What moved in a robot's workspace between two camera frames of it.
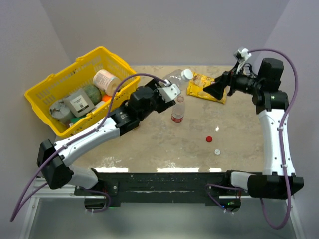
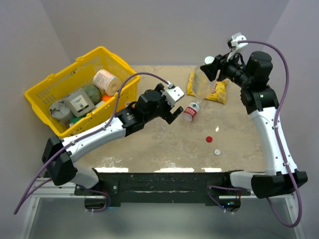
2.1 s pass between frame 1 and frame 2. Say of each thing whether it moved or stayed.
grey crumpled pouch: stayed
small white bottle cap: stayed
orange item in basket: stayed
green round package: stayed
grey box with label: stayed
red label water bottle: moved
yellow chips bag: stayed
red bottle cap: stayed
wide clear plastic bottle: moved
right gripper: moved
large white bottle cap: moved
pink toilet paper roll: stayed
